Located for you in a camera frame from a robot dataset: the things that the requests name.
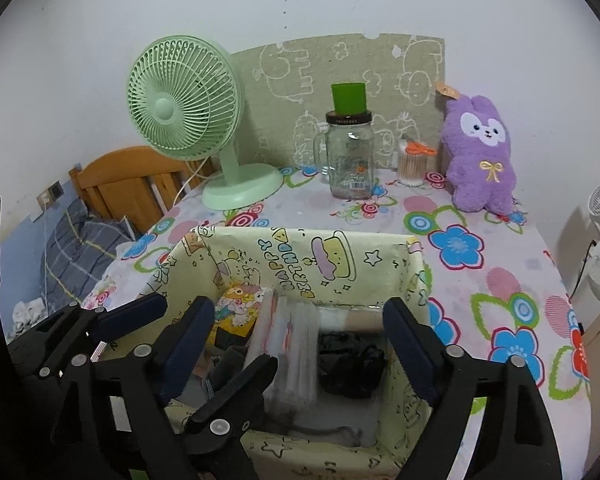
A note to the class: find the yellow cartoon printed pack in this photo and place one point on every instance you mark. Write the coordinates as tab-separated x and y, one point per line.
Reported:
235	310

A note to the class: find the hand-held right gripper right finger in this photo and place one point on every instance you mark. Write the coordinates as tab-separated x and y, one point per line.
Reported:
410	350

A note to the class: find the grey plaid pillow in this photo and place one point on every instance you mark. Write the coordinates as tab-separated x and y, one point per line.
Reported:
80	240

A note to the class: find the wall power outlet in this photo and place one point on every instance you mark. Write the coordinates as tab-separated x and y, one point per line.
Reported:
55	190

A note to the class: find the floral tablecloth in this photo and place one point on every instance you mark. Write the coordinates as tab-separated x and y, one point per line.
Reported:
480	285

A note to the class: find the glass jar mug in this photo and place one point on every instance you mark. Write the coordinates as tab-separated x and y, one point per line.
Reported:
350	170

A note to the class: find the green plastic cup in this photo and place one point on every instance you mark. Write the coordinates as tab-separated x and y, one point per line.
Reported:
349	99

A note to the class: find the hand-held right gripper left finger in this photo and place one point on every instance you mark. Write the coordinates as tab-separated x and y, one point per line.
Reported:
180	355

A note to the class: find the yellow printed fabric storage box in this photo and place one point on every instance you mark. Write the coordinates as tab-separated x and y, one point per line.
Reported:
280	260

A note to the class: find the wooden bed headboard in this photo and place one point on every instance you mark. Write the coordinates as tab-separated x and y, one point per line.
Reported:
115	175

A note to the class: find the pink wet wipes pack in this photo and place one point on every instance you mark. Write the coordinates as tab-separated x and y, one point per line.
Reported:
267	325

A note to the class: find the purple plush toy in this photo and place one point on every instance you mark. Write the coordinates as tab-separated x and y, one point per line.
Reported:
480	175

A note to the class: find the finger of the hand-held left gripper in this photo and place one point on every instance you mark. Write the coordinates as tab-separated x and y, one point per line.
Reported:
240	390
130	315

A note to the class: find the black cloth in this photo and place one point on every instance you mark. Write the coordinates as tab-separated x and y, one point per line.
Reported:
350	365

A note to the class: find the white crumpled cloth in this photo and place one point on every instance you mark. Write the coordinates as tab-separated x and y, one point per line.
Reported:
27	312

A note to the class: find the white wet wipes pack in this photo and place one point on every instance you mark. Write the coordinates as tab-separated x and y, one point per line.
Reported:
300	350

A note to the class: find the grey sock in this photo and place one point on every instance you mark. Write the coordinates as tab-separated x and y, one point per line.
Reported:
225	365

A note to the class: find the green desk fan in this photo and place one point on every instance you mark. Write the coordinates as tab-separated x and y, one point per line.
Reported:
165	110

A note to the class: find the cotton swab container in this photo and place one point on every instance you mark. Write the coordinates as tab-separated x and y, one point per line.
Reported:
411	167

